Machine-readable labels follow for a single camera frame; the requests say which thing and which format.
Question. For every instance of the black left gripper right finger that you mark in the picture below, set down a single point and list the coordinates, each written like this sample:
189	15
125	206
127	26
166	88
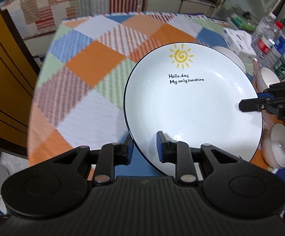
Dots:
177	153

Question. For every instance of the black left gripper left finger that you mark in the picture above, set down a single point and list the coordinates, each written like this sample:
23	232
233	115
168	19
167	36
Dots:
110	156

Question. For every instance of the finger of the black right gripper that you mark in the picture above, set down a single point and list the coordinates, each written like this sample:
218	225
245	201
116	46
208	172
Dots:
251	105

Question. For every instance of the white ribbed bowl black rim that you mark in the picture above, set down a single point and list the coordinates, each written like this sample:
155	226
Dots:
273	146

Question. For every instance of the white sun print plate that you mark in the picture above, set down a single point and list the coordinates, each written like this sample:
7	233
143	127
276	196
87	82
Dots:
191	93

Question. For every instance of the blue cap water bottle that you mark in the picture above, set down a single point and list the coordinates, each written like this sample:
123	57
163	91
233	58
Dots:
277	51

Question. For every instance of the white ribbed bowl far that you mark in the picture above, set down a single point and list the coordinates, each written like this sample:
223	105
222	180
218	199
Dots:
232	56

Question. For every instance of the red label water bottle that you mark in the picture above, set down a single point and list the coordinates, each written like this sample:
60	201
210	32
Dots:
267	41

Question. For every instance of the colourful checkered tablecloth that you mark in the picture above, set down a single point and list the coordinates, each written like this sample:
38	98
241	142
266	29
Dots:
78	98

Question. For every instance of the white tissue pack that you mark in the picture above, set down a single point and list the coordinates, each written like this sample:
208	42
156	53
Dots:
238	41

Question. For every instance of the yellow wooden chair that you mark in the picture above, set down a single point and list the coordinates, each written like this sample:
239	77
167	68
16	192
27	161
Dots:
18	77

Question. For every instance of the checkered counter cloth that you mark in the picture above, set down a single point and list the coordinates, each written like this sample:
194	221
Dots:
37	17

